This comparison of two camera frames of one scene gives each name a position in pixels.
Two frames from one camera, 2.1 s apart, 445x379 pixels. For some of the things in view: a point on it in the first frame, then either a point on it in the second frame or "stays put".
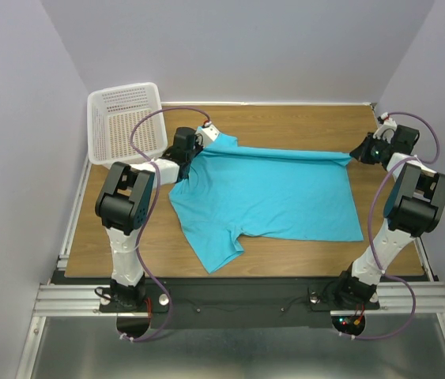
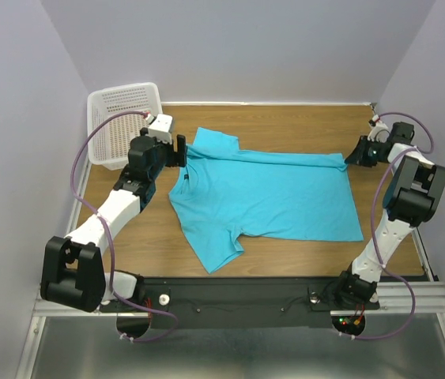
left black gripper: (197, 143) to (181, 151)
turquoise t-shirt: (232, 189) stays put
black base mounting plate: (238, 302) stays put
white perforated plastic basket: (112, 115) stays put
